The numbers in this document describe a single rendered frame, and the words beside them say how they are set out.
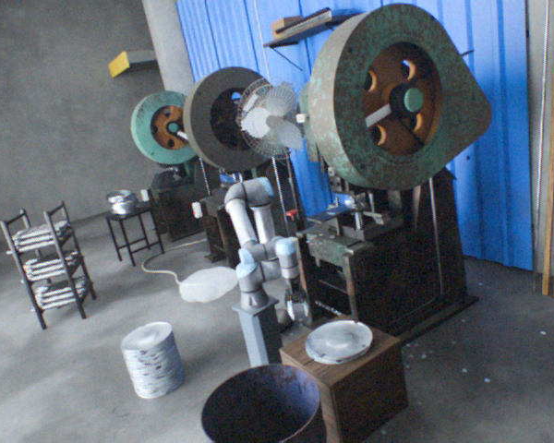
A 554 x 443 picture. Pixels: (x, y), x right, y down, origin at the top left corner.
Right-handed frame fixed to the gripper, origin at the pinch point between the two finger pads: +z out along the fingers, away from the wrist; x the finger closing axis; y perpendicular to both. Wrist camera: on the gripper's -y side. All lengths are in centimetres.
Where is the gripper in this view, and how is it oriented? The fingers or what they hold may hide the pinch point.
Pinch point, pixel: (299, 315)
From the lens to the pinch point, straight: 194.4
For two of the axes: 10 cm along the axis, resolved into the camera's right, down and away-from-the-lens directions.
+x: 9.7, -2.2, 0.8
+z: 1.9, 9.4, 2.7
